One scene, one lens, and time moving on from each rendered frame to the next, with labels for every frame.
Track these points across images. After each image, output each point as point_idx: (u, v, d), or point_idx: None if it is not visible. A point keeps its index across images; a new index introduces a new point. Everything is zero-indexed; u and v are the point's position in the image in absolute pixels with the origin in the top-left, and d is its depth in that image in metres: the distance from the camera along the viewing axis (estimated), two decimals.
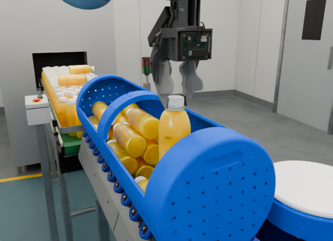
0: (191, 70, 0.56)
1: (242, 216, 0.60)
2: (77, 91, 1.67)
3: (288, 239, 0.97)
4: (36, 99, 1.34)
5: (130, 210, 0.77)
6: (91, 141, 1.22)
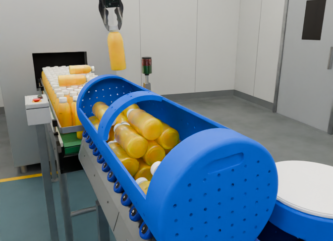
0: (118, 12, 1.18)
1: (244, 218, 0.60)
2: (77, 91, 1.67)
3: (288, 239, 0.97)
4: (36, 99, 1.34)
5: (131, 209, 0.77)
6: (91, 141, 1.21)
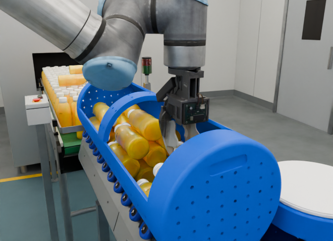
0: (192, 125, 0.68)
1: (247, 221, 0.59)
2: (77, 91, 1.67)
3: (288, 239, 0.97)
4: (36, 99, 1.34)
5: (132, 207, 0.77)
6: (92, 141, 1.21)
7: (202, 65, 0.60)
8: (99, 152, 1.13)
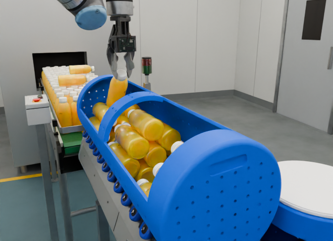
0: (129, 57, 1.04)
1: (247, 221, 0.59)
2: (77, 91, 1.67)
3: (288, 239, 0.97)
4: (36, 99, 1.34)
5: (132, 207, 0.77)
6: (92, 141, 1.21)
7: (129, 14, 0.96)
8: (99, 152, 1.13)
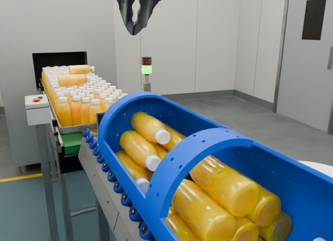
0: (146, 2, 0.52)
1: None
2: (77, 91, 1.67)
3: None
4: (36, 99, 1.34)
5: (130, 213, 0.76)
6: (89, 144, 1.21)
7: None
8: (95, 155, 1.14)
